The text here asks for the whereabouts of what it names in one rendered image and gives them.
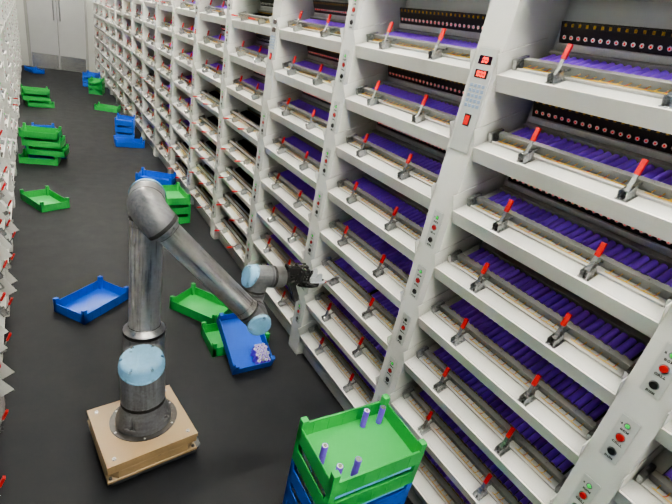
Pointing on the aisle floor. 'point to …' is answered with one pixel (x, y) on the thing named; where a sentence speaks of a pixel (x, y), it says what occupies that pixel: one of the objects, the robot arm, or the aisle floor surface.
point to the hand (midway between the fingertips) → (321, 281)
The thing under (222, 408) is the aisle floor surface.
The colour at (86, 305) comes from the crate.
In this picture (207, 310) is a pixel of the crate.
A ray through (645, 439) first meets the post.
